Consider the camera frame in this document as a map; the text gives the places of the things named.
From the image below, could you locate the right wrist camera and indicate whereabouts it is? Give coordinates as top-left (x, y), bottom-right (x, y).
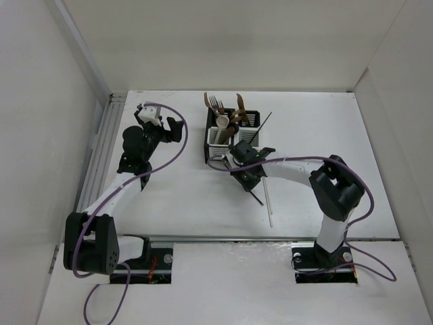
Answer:
top-left (223, 151), bottom-right (237, 169)

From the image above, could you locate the white utensil rack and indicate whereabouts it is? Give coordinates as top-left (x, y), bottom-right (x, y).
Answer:
top-left (233, 110), bottom-right (261, 151)

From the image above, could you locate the aluminium rail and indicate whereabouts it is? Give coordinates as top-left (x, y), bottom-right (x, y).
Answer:
top-left (148, 235), bottom-right (403, 245)

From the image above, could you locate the black round spoon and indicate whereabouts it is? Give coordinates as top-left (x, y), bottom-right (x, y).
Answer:
top-left (225, 123), bottom-right (239, 137)

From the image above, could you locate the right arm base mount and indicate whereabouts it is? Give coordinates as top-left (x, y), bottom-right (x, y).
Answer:
top-left (291, 246), bottom-right (358, 284)

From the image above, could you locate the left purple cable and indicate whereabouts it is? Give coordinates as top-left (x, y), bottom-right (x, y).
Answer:
top-left (72, 102), bottom-right (189, 324)

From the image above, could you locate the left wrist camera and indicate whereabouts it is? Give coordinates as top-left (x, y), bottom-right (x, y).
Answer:
top-left (134, 102), bottom-right (162, 127)

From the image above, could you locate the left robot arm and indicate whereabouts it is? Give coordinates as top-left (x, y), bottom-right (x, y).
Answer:
top-left (64, 117), bottom-right (188, 278)

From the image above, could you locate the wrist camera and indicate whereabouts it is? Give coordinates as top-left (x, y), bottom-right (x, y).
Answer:
top-left (223, 151), bottom-right (237, 169)
top-left (134, 102), bottom-right (162, 127)

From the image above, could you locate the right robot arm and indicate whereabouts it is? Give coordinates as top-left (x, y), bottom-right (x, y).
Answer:
top-left (226, 140), bottom-right (365, 268)

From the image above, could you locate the silver fork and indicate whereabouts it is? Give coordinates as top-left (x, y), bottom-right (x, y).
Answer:
top-left (208, 95), bottom-right (219, 114)

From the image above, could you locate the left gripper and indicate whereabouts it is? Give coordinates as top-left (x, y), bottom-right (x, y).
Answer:
top-left (135, 113), bottom-right (181, 162)

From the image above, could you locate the black chopstick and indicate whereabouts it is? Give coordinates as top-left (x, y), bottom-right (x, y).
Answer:
top-left (249, 112), bottom-right (273, 144)
top-left (230, 171), bottom-right (265, 206)

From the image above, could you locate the copper knife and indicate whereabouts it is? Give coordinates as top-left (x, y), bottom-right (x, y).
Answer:
top-left (236, 93), bottom-right (245, 116)

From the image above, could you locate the black utensil rack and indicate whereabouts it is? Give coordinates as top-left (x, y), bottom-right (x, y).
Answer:
top-left (203, 108), bottom-right (234, 162)

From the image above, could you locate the white chopstick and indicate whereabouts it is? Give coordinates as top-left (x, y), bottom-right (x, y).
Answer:
top-left (263, 178), bottom-right (273, 228)

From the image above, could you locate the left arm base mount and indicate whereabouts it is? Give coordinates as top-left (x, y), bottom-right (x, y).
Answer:
top-left (125, 238), bottom-right (174, 285)

